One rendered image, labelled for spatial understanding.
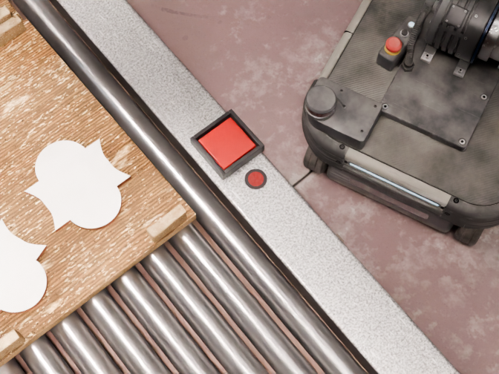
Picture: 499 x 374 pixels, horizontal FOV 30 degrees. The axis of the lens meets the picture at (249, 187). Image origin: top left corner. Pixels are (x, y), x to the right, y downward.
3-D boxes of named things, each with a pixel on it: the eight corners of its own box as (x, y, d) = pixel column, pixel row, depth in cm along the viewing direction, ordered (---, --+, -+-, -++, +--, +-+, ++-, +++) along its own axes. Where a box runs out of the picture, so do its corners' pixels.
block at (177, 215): (181, 209, 128) (180, 202, 125) (189, 219, 127) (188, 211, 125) (147, 235, 126) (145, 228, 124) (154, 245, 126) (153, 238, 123)
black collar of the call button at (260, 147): (231, 113, 136) (231, 107, 134) (264, 150, 134) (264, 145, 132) (190, 142, 134) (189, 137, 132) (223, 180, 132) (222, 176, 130)
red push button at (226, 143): (230, 120, 135) (230, 116, 134) (256, 149, 134) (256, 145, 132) (197, 143, 134) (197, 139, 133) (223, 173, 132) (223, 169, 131)
